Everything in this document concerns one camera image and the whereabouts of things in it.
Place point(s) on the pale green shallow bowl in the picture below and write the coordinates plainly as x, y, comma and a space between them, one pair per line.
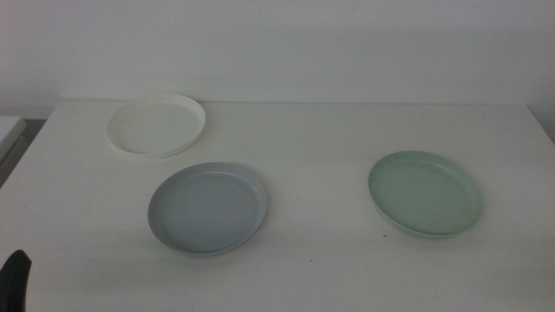
425, 194

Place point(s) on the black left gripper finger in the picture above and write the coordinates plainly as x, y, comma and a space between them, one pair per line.
14, 284

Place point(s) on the white shallow bowl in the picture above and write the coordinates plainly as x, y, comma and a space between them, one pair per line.
156, 125

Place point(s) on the grey shallow bowl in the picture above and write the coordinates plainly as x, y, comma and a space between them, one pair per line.
207, 210

